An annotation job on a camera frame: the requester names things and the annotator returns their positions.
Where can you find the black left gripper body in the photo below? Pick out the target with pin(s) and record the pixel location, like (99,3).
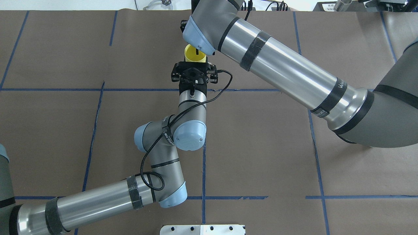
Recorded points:
(185,85)

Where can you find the yellow plastic cup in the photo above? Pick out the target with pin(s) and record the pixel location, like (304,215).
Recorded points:
(192,54)

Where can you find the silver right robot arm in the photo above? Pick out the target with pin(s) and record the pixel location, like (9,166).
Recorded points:
(386,117)

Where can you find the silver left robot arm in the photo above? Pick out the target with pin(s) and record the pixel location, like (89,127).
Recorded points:
(61,142)

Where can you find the silver metal cup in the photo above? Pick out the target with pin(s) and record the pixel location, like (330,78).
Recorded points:
(342,5)

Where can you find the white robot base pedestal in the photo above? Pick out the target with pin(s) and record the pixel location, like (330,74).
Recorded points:
(217,229)

